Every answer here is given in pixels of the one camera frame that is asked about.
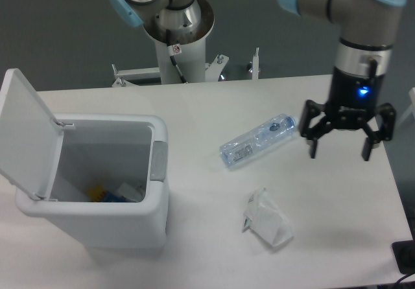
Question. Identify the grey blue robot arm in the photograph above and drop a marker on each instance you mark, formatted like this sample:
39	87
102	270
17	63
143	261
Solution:
368	31

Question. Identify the black device at table edge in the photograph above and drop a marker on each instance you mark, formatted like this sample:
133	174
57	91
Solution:
404	256

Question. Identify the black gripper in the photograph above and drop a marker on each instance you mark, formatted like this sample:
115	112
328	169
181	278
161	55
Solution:
353	104

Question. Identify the white furniture piece right edge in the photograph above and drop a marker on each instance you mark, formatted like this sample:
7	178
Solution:
407	116

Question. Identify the crumpled white plastic bag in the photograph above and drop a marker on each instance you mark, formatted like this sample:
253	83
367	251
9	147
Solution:
264	217

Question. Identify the white trash can lid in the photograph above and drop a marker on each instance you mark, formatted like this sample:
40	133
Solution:
31	137

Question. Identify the blue object inside bin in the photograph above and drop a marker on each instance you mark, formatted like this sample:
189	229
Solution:
110	197

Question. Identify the grey trash can push button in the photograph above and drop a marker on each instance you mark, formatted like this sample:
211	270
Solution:
159	159

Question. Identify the white packet inside bin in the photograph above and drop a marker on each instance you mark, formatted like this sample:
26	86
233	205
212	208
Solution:
130	193

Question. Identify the yellow object inside bin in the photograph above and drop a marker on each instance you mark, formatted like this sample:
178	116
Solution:
96	193

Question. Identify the clear plastic water bottle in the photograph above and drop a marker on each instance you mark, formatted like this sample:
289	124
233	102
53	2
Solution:
250	144

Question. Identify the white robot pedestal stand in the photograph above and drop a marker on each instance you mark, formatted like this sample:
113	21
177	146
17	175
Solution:
179	38

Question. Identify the white plastic trash can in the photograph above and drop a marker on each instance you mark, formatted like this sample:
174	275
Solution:
107	150

